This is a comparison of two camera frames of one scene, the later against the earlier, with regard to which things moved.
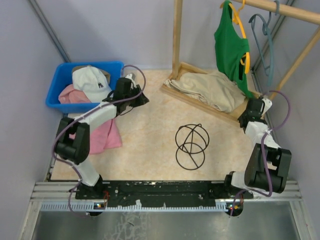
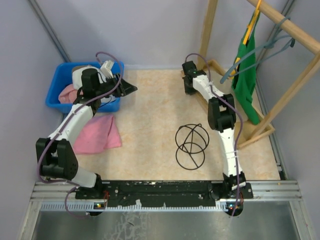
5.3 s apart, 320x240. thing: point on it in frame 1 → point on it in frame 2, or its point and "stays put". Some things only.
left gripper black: [142, 100] → [124, 88]
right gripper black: [241, 115] → [188, 91]
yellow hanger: [236, 19] → [251, 26]
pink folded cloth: [106, 135] stays put
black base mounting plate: [160, 193] stays put
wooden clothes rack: [304, 15] → [297, 32]
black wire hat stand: [192, 139] stays put
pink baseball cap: [69, 95] stays put
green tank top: [230, 50] → [244, 83]
